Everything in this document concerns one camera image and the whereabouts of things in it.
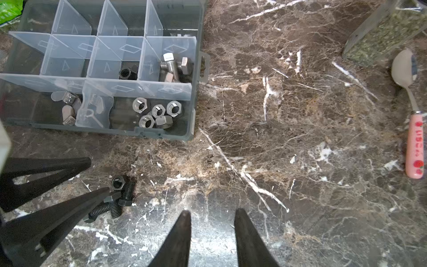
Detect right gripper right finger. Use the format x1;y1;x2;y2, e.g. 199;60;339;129
234;208;279;267

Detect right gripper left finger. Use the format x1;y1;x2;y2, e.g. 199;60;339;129
148;210;191;267

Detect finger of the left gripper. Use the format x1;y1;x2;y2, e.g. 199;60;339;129
1;188;110;267
1;158;91;212

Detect black hex bolts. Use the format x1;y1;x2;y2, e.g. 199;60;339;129
83;175;137;224

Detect silver wing nuts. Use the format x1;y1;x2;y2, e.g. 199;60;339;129
50;91;111;127

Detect silver hex nuts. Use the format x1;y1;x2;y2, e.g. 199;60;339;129
132;97;183;129

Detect silver hex bolt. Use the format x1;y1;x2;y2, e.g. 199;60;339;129
160;52;181;83
177;57;193;75

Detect grey compartment organizer box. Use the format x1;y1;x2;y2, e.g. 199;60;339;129
1;1;210;141

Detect green snack packet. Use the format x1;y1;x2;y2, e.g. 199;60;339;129
0;0;23;24

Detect small spice jar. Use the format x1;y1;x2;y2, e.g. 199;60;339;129
342;1;427;67

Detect pink handled spoon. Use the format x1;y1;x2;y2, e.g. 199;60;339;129
391;49;426;180

